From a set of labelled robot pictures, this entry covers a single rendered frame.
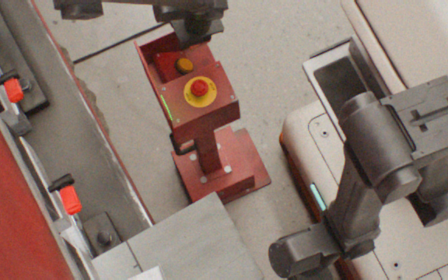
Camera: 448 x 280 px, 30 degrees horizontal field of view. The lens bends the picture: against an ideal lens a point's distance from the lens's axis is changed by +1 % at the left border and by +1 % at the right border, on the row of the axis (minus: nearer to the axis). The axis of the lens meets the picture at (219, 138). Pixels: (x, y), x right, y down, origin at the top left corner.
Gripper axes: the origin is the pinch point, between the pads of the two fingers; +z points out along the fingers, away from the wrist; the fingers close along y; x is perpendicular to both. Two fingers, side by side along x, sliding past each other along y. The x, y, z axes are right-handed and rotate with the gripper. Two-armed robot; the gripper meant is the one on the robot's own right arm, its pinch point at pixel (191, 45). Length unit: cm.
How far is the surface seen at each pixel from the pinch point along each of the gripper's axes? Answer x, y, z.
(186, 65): 0.5, 0.5, 7.9
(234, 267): 52, 16, -16
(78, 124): 9.7, 29.6, -0.1
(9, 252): 55, 53, -81
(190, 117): 14.6, 6.0, 3.8
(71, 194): 38, 41, -41
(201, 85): 9.8, 1.9, -0.3
